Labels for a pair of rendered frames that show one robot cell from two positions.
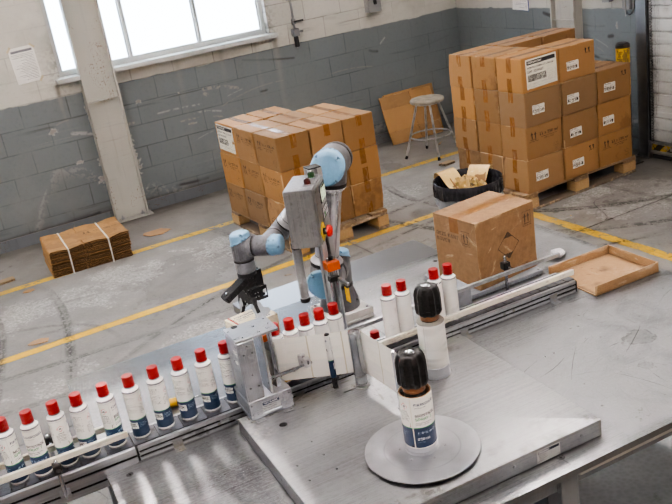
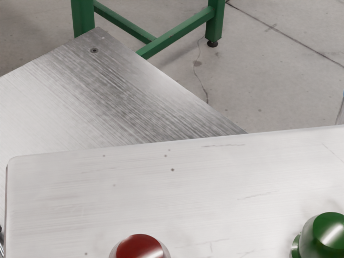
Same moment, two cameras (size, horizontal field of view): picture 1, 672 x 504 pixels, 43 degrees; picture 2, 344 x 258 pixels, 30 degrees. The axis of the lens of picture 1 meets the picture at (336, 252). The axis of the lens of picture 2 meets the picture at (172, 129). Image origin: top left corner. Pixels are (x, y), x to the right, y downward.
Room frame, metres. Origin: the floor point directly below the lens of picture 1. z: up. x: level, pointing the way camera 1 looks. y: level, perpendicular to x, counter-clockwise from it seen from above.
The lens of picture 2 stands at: (2.49, -0.06, 1.68)
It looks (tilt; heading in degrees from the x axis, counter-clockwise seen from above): 46 degrees down; 67
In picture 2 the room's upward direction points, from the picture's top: 3 degrees clockwise
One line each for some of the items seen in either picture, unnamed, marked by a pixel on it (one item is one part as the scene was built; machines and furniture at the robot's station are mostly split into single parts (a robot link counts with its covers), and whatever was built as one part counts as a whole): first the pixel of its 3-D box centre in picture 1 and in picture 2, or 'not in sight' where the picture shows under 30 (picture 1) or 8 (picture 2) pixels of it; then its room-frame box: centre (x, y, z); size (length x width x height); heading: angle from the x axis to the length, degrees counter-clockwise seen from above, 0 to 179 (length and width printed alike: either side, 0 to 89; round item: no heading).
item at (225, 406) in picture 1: (373, 353); not in sight; (2.53, -0.07, 0.86); 1.65 x 0.08 x 0.04; 113
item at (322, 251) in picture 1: (328, 262); not in sight; (2.64, 0.03, 1.16); 0.04 x 0.04 x 0.67; 23
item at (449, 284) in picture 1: (449, 291); not in sight; (2.65, -0.36, 0.98); 0.05 x 0.05 x 0.20
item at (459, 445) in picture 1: (422, 448); not in sight; (1.91, -0.14, 0.89); 0.31 x 0.31 x 0.01
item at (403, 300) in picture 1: (404, 308); not in sight; (2.58, -0.20, 0.98); 0.05 x 0.05 x 0.20
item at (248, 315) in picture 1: (252, 325); not in sight; (2.89, 0.35, 0.87); 0.16 x 0.12 x 0.07; 123
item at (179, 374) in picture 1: (183, 388); not in sight; (2.28, 0.52, 0.98); 0.05 x 0.05 x 0.20
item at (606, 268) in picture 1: (602, 269); not in sight; (2.92, -0.98, 0.85); 0.30 x 0.26 x 0.04; 113
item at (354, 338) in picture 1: (357, 358); not in sight; (2.30, -0.01, 0.97); 0.05 x 0.05 x 0.19
